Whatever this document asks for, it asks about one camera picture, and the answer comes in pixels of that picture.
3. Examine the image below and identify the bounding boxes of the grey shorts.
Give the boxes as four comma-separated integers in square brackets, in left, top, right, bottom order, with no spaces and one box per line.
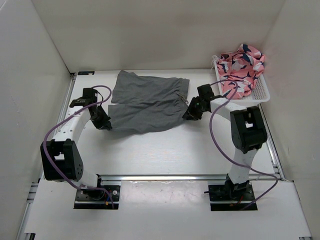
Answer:
[108,70,190,134]

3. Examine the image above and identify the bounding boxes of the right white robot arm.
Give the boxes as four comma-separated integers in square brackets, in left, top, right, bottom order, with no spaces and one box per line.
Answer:
[182,95,268,200]

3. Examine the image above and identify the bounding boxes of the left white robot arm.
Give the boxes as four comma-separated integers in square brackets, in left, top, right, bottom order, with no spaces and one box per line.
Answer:
[40,98,111,200]

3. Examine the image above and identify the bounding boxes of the pink patterned shorts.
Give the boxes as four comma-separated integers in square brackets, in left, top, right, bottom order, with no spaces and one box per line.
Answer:
[213,43,265,100]

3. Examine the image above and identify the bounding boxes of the black corner label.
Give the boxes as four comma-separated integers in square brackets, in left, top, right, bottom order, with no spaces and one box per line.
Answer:
[77,71,95,76]

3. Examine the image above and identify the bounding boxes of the white plastic basket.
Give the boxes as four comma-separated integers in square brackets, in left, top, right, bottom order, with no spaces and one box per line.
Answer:
[211,55,270,107]

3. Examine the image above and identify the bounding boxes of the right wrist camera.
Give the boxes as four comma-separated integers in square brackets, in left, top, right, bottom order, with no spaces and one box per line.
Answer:
[197,84,215,102]

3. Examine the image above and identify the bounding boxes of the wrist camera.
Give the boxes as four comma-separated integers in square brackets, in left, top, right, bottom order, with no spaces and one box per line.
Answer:
[197,84,215,102]
[82,87,98,105]

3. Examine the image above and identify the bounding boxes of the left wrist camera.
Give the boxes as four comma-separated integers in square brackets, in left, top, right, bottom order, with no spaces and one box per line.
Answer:
[82,87,98,105]

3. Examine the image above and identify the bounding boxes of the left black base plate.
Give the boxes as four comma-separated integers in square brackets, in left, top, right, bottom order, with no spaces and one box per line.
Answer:
[73,185,121,210]

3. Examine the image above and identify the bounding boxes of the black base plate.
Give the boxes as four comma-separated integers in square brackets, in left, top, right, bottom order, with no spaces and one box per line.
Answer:
[203,184,258,212]
[73,185,121,210]

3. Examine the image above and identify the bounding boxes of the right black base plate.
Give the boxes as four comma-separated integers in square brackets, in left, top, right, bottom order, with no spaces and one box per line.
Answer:
[203,184,258,212]

